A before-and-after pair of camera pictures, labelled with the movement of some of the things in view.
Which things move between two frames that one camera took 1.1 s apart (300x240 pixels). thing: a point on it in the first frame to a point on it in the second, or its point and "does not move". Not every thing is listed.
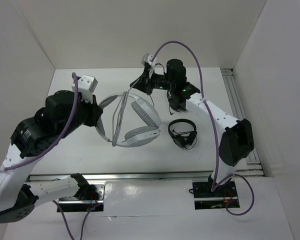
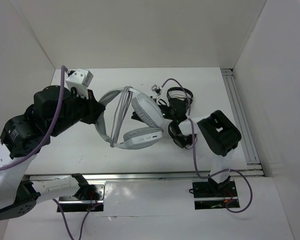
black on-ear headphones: x=179 y=104 does not move
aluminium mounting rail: x=132 y=177 does not move
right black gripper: x=144 y=83 to x=136 y=117
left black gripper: x=95 y=111 does not move
